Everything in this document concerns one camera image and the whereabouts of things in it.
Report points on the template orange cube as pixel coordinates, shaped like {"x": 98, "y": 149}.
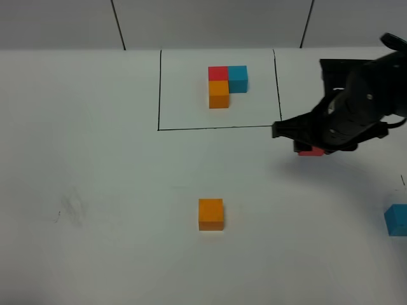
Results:
{"x": 219, "y": 96}

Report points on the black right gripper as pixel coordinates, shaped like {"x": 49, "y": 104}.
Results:
{"x": 330, "y": 126}

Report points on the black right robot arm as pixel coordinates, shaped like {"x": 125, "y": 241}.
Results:
{"x": 363, "y": 100}

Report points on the white template sheet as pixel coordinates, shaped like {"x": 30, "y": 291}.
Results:
{"x": 184, "y": 94}

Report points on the template blue cube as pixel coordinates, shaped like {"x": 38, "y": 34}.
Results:
{"x": 238, "y": 79}

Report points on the template red cube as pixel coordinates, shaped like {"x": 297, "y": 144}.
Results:
{"x": 218, "y": 73}

